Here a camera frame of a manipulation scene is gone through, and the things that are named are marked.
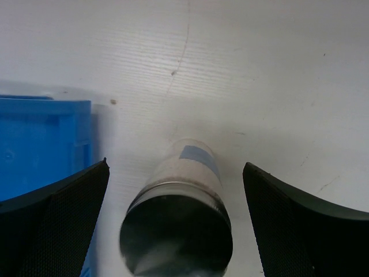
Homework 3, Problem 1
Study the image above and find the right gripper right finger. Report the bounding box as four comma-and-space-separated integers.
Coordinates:
243, 163, 368, 276

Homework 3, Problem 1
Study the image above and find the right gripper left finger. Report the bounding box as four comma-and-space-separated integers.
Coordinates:
1, 160, 110, 276

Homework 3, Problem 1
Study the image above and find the blue plastic divided bin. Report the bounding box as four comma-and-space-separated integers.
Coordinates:
1, 95, 94, 276

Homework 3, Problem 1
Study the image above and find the right white shaker silver cap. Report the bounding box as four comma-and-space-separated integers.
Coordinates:
119, 138, 233, 276

